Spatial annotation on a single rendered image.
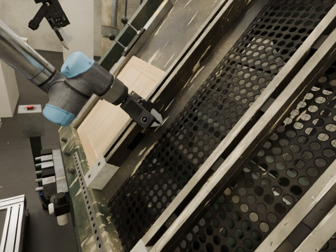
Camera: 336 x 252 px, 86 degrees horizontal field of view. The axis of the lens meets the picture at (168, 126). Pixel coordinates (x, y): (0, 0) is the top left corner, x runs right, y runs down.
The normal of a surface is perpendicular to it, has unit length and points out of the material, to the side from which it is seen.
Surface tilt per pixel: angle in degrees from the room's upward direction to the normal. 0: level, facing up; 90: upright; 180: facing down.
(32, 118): 90
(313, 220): 56
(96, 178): 90
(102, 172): 90
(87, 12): 90
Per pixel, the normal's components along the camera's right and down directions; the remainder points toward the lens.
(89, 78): 0.53, 0.46
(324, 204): -0.58, -0.40
